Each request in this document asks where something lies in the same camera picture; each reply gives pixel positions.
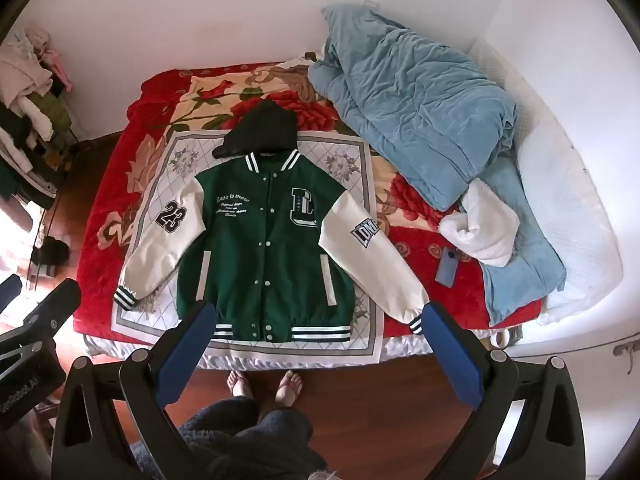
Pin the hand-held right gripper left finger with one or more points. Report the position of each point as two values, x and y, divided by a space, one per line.
182 355

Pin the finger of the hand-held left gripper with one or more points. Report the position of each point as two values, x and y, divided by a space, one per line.
52 305

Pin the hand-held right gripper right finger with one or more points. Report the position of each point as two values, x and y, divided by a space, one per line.
452 355

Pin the green varsity jacket white sleeves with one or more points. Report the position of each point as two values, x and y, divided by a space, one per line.
260 240

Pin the clothes on rack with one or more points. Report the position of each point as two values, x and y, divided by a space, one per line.
27 110

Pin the white tape roll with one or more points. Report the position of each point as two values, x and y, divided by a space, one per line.
500 338

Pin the person's left foot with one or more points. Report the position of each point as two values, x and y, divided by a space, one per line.
237 385

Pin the person's foot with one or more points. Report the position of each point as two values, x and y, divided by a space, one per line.
289 389
237 385

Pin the blue phone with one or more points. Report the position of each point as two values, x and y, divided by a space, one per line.
447 269

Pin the person's dark fleece clothing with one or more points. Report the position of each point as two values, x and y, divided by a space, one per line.
225 442

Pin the person's right foot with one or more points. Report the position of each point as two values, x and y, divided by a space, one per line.
289 389

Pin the blue folded blanket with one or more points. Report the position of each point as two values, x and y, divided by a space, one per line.
525 265

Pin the white towel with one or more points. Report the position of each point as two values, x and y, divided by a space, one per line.
487 225

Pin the red floral blanket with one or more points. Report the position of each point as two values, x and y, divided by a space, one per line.
125 160

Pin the white patterned cloth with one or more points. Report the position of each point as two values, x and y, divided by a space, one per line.
165 170

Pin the white mattress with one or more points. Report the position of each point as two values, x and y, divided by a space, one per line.
565 185

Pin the blue quilt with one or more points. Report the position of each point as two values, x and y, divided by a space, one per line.
410 100

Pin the beige wall socket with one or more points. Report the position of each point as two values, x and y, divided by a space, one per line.
627 352

